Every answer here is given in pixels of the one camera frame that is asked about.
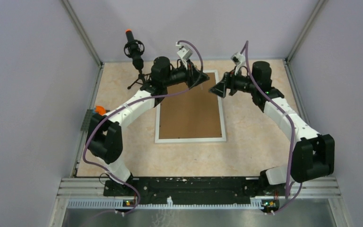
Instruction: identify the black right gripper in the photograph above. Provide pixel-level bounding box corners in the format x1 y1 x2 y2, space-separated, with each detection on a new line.
208 66 257 98

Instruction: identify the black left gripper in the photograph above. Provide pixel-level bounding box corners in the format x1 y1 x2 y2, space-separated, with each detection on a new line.
163 59 209 88

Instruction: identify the white picture frame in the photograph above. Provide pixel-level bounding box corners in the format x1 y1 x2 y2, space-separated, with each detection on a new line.
155 70 227 144

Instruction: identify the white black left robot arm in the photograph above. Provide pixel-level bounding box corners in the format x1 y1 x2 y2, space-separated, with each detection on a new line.
85 56 209 195

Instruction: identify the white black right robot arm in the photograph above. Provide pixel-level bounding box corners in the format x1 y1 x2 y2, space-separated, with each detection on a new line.
209 61 335 195

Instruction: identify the black microphone tripod stand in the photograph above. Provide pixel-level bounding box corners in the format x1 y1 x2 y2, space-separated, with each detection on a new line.
127 70 151 90

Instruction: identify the black microphone orange tip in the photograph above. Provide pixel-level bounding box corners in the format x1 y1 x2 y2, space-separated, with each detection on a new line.
124 29 145 72

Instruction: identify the orange curved toy block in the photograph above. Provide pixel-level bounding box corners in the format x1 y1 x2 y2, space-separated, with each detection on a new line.
94 105 106 115

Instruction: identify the grey lego baseplate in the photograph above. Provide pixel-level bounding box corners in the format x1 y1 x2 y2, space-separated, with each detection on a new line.
80 109 94 131

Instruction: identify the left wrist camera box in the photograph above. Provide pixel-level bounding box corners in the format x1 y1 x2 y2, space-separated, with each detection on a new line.
176 44 193 69

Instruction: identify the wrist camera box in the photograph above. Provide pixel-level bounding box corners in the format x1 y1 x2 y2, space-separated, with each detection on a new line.
231 52 246 74
176 44 193 69

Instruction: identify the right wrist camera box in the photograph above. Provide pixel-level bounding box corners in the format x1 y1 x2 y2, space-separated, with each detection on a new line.
231 52 246 74

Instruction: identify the brown frame backing board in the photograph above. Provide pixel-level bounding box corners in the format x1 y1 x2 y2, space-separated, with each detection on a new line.
159 72 223 140

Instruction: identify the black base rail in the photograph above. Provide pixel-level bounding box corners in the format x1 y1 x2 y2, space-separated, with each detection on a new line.
103 176 285 205

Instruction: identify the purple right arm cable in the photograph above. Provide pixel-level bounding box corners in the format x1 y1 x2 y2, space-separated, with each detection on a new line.
239 41 303 215

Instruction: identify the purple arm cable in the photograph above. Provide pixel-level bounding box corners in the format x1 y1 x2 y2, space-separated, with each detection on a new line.
239 41 303 215
82 40 204 217

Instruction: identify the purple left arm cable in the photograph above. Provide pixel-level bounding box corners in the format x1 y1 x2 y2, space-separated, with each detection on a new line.
82 40 204 217

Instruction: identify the aluminium front rail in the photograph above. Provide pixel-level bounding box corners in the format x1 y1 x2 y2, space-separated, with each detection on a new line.
50 177 352 227

